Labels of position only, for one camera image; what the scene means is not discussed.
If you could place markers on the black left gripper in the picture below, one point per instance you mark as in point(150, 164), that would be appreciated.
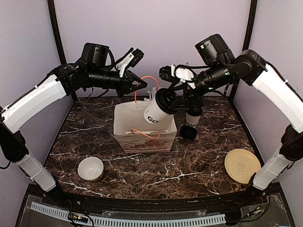
point(126, 86)

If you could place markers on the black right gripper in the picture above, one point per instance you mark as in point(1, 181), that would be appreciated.
point(189, 97)

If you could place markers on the white paper coffee cup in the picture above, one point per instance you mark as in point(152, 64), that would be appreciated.
point(153, 113)

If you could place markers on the stack of black cup lids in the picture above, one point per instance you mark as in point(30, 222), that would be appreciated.
point(188, 132)

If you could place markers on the white paper takeout bag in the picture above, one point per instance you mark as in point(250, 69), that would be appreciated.
point(136, 135)

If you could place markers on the black coffee cup lid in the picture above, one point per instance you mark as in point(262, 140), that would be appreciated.
point(164, 99)

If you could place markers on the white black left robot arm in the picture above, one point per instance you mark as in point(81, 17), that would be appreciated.
point(95, 68)

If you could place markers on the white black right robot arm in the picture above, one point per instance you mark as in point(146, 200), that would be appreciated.
point(222, 68)

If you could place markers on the bundle of white wrapped straws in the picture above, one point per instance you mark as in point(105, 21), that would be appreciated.
point(152, 94)

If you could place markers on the cream yellow plate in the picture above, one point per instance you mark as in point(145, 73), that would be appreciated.
point(241, 165)

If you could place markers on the white ceramic bowl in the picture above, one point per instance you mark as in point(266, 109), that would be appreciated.
point(91, 169)

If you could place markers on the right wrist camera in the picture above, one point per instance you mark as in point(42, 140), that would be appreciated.
point(176, 74)

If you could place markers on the black right frame post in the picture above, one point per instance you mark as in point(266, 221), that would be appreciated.
point(247, 39)

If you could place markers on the black corner frame post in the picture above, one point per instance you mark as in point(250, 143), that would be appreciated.
point(56, 32)

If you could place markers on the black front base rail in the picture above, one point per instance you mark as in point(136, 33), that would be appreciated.
point(226, 203)

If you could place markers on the white slotted cable duct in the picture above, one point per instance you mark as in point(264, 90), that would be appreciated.
point(130, 219)

